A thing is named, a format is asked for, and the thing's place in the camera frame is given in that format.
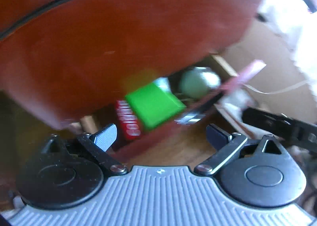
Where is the green box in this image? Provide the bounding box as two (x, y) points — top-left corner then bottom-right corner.
(125, 83), (186, 131)

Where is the cardboard box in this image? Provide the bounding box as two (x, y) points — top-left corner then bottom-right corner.
(220, 19), (316, 124)

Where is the red box with white letters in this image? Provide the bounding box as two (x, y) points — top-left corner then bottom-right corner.
(116, 100), (142, 141)

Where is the pale green round jar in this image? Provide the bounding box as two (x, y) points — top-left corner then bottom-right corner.
(179, 67), (221, 99)

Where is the dark red wooden cabinet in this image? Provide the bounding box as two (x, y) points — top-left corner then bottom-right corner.
(0, 0), (273, 162)

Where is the floral bedspread with white skirt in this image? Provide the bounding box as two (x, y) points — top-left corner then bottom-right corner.
(258, 0), (316, 90)

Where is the white cable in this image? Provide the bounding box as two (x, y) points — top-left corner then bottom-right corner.
(243, 79), (310, 95)

